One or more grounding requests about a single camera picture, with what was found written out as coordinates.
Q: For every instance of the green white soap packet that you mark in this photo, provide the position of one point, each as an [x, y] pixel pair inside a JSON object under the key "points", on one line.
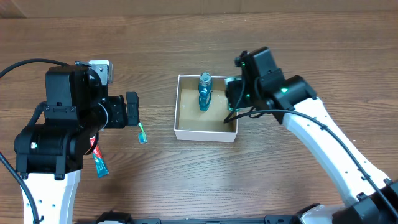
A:
{"points": [[230, 107]]}

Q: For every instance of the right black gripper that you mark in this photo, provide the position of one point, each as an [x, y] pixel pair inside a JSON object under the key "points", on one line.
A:
{"points": [[233, 94]]}

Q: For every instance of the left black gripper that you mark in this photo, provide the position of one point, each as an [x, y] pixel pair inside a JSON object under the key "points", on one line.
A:
{"points": [[132, 108]]}

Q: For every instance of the red teal toothpaste tube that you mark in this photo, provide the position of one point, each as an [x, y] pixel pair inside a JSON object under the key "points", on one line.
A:
{"points": [[101, 168]]}

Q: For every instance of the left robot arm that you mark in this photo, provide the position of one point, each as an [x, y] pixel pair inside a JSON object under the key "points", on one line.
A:
{"points": [[51, 148]]}

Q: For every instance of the teal mouthwash bottle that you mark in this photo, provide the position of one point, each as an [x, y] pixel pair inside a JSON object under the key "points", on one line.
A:
{"points": [[205, 88]]}

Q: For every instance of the white cardboard box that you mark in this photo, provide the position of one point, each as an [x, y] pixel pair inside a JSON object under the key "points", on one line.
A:
{"points": [[193, 124]]}

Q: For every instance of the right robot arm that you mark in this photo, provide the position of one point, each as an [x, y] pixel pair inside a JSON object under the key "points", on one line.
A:
{"points": [[367, 193]]}

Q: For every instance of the green white toothbrush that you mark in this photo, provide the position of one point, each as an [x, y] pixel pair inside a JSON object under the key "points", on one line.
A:
{"points": [[142, 135]]}

